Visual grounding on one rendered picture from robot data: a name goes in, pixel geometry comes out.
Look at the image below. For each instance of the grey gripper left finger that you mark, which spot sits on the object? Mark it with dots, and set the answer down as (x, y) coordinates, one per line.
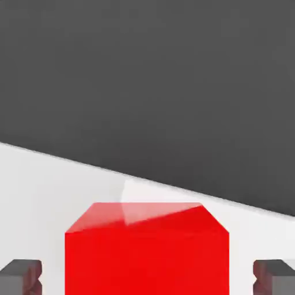
(16, 277)

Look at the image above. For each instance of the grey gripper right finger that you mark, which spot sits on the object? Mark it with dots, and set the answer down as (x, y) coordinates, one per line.
(276, 277)

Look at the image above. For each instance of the small red cube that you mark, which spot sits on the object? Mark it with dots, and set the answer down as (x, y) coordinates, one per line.
(147, 253)

